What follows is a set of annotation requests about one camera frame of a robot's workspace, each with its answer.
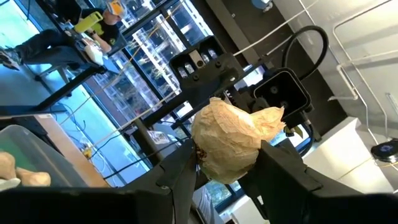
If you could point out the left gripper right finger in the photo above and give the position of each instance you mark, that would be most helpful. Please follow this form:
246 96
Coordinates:
311 205

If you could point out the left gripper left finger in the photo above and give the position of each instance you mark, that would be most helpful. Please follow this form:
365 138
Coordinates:
93 205

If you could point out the small white garlic bulb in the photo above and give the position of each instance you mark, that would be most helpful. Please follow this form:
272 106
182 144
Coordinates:
32 179

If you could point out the beige papery onion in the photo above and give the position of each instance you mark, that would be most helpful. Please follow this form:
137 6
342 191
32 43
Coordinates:
233 140

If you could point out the wooden table board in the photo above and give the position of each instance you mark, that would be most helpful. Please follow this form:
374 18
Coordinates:
71 149

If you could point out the white conduit pipe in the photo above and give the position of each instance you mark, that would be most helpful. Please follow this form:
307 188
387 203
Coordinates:
351 90

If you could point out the clear plastic bin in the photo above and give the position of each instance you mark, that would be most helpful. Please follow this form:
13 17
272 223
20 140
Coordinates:
46 149

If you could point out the round black ceiling fixture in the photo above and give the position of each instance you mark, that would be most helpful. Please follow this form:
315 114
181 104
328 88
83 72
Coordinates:
385 150

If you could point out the printed tag paper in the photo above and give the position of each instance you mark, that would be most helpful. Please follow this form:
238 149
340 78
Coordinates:
158 137

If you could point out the person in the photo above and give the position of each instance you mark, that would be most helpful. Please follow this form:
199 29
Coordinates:
46 46

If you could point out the person's shoe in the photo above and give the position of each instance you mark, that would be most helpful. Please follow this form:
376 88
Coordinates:
8 59

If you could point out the yellow-green object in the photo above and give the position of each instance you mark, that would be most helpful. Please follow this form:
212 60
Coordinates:
88 21

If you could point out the black desk leg frame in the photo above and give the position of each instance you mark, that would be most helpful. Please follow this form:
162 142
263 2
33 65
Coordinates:
62 90

